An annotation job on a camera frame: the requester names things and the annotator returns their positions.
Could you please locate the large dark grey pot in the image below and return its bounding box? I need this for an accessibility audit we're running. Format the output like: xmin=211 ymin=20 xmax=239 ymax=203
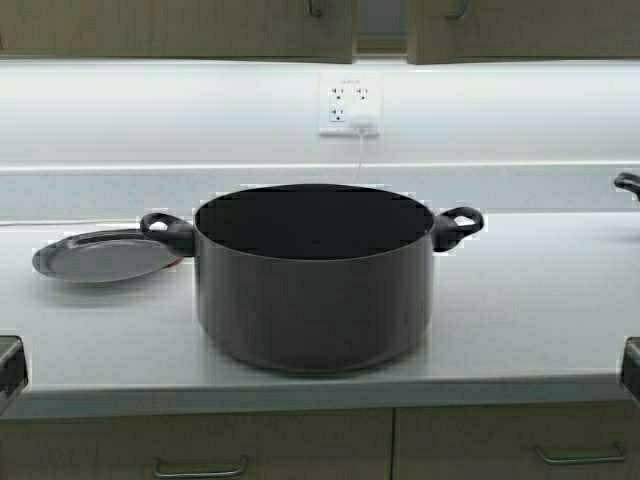
xmin=140 ymin=184 xmax=484 ymax=373

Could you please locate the cabinet door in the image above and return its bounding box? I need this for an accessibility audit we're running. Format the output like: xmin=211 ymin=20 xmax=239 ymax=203
xmin=1 ymin=1 xmax=358 ymax=63
xmin=406 ymin=0 xmax=639 ymax=65

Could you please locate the white plug adapter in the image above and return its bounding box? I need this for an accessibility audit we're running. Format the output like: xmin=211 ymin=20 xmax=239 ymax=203
xmin=346 ymin=112 xmax=380 ymax=138

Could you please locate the round silver metal plate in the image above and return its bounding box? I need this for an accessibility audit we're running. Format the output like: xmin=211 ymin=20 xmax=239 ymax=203
xmin=32 ymin=229 xmax=182 ymax=284

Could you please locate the right wooden drawer front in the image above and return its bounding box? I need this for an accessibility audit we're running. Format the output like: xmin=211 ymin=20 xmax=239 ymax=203
xmin=392 ymin=402 xmax=639 ymax=479

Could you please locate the wooden drawer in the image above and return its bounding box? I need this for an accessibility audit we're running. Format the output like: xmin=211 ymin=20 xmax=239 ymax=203
xmin=1 ymin=409 xmax=393 ymax=479
xmin=392 ymin=402 xmax=639 ymax=479

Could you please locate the left wooden drawer front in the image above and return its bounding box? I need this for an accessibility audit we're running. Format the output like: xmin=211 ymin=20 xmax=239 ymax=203
xmin=1 ymin=409 xmax=393 ymax=479

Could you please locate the white charging cable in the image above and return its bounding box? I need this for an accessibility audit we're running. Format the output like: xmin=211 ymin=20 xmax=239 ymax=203
xmin=352 ymin=132 xmax=369 ymax=187

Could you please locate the white wall power outlet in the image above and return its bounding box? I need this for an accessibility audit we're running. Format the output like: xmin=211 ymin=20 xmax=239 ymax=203
xmin=318 ymin=73 xmax=383 ymax=139

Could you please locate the metal upper cabinet handle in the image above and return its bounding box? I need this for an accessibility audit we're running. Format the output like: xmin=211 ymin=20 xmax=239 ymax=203
xmin=306 ymin=0 xmax=323 ymax=18

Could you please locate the right upper cabinet handle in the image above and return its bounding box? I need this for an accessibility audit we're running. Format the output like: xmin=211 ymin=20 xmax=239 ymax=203
xmin=445 ymin=0 xmax=472 ymax=21

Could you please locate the left drawer metal handle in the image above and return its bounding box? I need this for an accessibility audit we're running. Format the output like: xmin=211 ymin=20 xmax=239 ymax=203
xmin=151 ymin=456 xmax=250 ymax=480

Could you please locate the drawer metal handle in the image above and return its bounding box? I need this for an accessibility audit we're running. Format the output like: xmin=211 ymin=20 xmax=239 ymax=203
xmin=534 ymin=442 xmax=627 ymax=467
xmin=151 ymin=456 xmax=250 ymax=480

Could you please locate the right drawer metal handle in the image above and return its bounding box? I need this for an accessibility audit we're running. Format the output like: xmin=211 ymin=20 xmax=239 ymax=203
xmin=534 ymin=442 xmax=627 ymax=467

